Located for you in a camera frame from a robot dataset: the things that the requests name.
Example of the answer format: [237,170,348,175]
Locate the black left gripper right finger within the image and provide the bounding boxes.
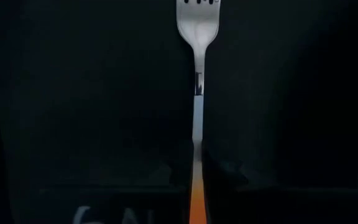
[201,141,358,224]

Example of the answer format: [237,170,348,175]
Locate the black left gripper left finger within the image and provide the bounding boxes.
[9,139,197,224]

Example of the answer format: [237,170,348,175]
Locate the silver metal fork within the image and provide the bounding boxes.
[175,0,222,162]

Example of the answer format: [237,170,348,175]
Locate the black plastic tray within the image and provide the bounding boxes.
[0,0,358,190]

